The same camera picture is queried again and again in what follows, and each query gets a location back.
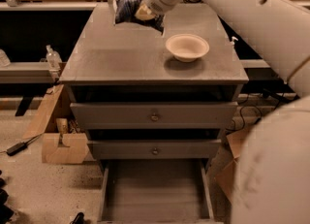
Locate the blue chip bag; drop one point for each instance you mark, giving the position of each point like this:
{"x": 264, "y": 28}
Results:
{"x": 125, "y": 12}

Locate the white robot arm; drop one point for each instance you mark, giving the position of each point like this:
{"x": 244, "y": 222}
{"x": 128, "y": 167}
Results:
{"x": 272, "y": 178}

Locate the grey drawer cabinet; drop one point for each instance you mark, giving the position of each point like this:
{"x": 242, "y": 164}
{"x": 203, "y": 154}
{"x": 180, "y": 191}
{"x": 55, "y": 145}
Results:
{"x": 129, "y": 63}

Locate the grey top drawer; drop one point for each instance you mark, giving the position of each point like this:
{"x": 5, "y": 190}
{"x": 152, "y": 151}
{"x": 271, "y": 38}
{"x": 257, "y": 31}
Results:
{"x": 91, "y": 116}

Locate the grey middle drawer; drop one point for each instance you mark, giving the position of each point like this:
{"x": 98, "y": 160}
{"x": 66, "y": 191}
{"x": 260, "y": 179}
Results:
{"x": 154, "y": 149}

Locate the grey open bottom drawer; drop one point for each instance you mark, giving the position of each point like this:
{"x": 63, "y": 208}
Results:
{"x": 168, "y": 191}

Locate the white paper bowl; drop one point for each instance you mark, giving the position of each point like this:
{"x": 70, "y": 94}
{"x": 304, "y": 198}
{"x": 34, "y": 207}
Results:
{"x": 187, "y": 47}

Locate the white pump bottle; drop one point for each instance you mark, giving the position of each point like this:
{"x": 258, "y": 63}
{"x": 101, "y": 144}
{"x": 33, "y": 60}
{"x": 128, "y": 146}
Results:
{"x": 234, "y": 41}

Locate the clear plastic bottle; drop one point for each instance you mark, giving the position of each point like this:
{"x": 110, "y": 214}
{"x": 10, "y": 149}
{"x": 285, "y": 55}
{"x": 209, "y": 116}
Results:
{"x": 53, "y": 58}

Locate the left cardboard box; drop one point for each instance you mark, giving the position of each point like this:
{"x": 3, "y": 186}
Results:
{"x": 57, "y": 148}

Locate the cardboard box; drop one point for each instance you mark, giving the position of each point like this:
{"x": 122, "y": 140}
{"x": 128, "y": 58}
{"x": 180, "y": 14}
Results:
{"x": 57, "y": 148}
{"x": 225, "y": 178}

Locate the right cardboard box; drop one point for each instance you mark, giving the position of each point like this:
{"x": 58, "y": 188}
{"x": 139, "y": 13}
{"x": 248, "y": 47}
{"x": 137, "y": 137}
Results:
{"x": 225, "y": 178}

